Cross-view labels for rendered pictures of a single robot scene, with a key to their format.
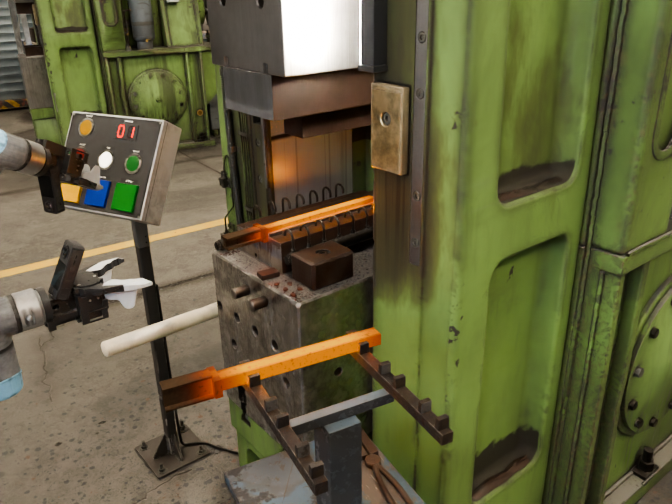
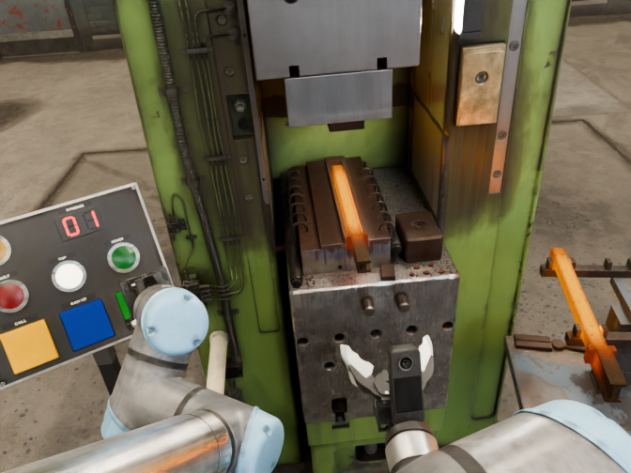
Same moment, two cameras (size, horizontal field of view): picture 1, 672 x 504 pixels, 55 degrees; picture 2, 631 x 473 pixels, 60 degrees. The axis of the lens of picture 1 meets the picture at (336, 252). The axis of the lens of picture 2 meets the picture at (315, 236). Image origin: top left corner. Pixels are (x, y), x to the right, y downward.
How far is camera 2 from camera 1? 1.38 m
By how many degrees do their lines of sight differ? 48
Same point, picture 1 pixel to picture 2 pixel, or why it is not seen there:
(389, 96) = (488, 55)
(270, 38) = (396, 27)
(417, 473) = (481, 348)
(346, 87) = not seen: hidden behind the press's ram
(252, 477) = not seen: hidden behind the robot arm
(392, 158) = (487, 111)
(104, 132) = (37, 241)
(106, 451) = not seen: outside the picture
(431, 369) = (503, 265)
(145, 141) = (124, 221)
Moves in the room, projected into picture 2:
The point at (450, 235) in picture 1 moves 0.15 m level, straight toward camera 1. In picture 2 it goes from (534, 154) to (599, 171)
